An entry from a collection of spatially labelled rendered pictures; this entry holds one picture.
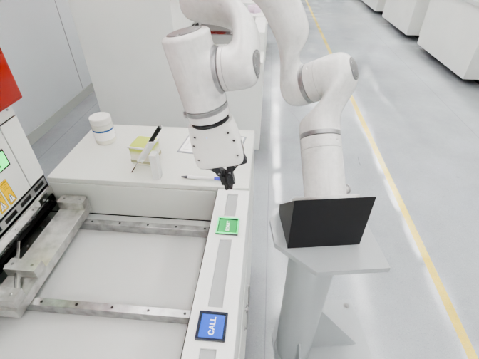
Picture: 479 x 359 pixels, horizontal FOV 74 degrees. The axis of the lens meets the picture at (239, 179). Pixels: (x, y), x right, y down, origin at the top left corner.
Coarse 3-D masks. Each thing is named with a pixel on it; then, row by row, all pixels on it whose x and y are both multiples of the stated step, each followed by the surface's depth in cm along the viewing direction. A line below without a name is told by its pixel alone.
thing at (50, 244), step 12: (60, 216) 95; (72, 216) 95; (84, 216) 97; (48, 228) 91; (60, 228) 91; (72, 228) 91; (36, 240) 87; (48, 240) 87; (60, 240) 87; (36, 252) 84; (48, 252) 84; (60, 252) 86; (48, 264) 82; (12, 276) 78; (24, 288) 76; (36, 288) 77; (24, 300) 74; (0, 312) 72; (12, 312) 71
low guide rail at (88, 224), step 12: (84, 228) 98; (96, 228) 98; (108, 228) 97; (120, 228) 97; (132, 228) 96; (144, 228) 96; (156, 228) 95; (168, 228) 95; (180, 228) 95; (192, 228) 95; (204, 228) 95
